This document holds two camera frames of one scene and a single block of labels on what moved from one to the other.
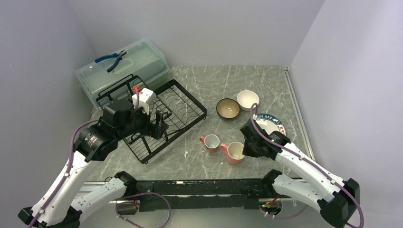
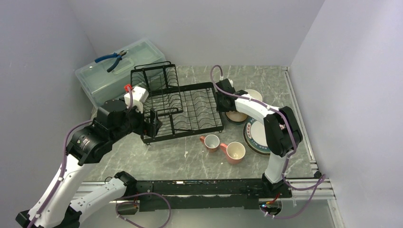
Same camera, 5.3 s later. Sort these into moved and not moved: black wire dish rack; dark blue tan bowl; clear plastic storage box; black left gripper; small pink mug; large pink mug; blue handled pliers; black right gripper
Moved: black right gripper; black wire dish rack; dark blue tan bowl
Not moved: clear plastic storage box; large pink mug; black left gripper; blue handled pliers; small pink mug
